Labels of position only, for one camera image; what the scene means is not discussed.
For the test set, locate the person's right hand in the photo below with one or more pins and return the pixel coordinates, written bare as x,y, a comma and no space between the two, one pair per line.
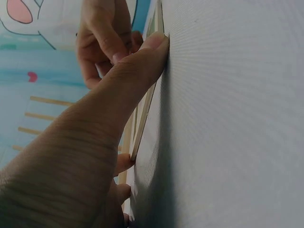
95,35

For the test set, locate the person's left hand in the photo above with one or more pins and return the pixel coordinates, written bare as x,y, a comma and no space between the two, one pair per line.
71,154

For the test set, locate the person's right fingers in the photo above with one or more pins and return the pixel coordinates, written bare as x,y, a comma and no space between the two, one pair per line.
111,45

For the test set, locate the person's left thumb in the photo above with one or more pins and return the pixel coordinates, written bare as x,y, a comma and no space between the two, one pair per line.
137,71

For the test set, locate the thin wooden board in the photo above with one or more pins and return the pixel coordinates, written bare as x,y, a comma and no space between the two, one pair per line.
144,118

